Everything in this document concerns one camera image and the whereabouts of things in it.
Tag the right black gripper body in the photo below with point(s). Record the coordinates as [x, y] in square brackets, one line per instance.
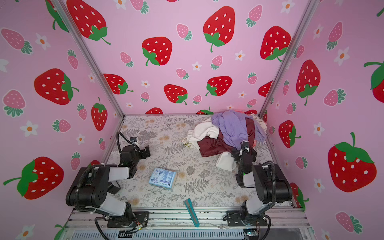
[238, 153]

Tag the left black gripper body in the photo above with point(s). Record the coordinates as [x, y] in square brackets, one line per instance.
[141, 155]

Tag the white cloth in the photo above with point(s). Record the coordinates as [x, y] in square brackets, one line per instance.
[225, 160]

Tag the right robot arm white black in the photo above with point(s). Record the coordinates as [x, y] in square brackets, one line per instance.
[267, 179]

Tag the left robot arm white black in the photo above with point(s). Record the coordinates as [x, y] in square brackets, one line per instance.
[93, 188]

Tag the lavender cloth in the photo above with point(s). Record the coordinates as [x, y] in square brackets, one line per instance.
[233, 126]

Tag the pink floral cloth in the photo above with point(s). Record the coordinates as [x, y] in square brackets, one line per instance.
[262, 124]

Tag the maroon cloth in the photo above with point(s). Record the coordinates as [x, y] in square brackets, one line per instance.
[211, 147]

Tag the blue tissue pack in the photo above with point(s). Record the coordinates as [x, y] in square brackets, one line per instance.
[163, 178]

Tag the teal utility knife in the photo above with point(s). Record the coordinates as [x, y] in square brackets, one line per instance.
[189, 205]

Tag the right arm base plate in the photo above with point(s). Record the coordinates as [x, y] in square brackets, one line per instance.
[243, 219]

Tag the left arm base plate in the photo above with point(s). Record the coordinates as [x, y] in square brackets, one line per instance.
[137, 218]

